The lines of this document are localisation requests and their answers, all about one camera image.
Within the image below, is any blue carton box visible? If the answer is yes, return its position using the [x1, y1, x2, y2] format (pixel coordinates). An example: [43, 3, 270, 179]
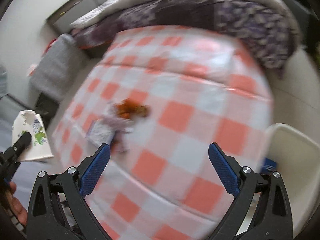
[260, 158, 277, 175]

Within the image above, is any pink tissue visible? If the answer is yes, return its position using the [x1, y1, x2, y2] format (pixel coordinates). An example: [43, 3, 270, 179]
[102, 103, 133, 153]

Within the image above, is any black trash bin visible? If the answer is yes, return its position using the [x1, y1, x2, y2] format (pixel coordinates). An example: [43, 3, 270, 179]
[35, 93, 59, 126]

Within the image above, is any operator hand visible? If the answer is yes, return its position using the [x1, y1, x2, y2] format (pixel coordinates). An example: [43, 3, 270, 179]
[8, 181, 28, 226]

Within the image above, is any small printed packet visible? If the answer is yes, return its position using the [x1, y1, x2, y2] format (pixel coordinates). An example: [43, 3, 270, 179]
[86, 119, 116, 147]

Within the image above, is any white plastic waste basket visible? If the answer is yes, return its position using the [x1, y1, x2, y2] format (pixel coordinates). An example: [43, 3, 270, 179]
[240, 123, 320, 238]

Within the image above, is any grey checked cushion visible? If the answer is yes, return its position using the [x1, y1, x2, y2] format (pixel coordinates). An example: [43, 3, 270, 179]
[29, 34, 89, 102]

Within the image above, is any orange white checkered tablecloth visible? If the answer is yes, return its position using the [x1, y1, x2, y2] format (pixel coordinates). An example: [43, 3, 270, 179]
[52, 25, 273, 239]

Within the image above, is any grey bed headboard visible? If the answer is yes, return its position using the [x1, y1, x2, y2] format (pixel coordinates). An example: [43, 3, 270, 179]
[46, 0, 107, 35]

